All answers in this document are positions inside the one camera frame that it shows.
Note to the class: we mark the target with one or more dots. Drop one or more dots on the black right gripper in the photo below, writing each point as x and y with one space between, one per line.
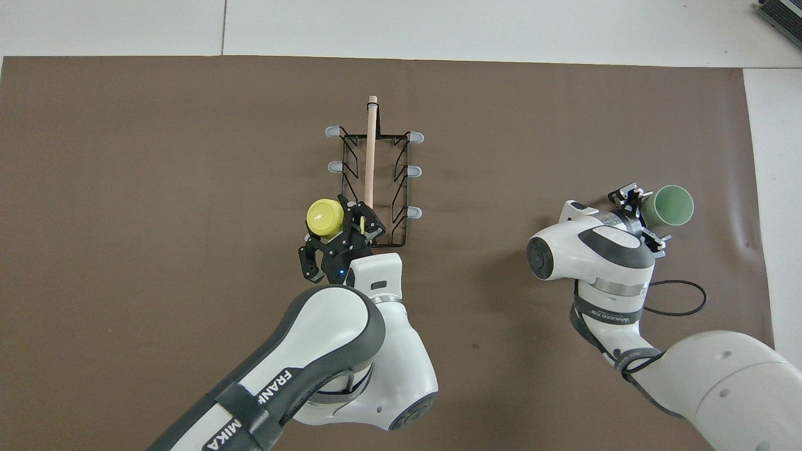
645 222

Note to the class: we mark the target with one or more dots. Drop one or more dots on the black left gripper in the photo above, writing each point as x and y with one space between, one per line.
341 257

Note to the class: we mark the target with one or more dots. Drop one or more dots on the yellow plastic cup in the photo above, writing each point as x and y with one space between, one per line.
324 217

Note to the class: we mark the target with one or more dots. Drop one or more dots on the pale green plastic cup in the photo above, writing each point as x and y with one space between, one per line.
673 205

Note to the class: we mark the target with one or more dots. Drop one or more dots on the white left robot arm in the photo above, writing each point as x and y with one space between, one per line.
338 351

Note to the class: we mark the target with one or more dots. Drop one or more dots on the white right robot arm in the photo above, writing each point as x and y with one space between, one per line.
595 257

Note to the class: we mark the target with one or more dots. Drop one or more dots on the brown table mat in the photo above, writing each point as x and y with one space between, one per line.
156 219

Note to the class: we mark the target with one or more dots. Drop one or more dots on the dark grey laptop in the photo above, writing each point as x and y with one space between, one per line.
783 12

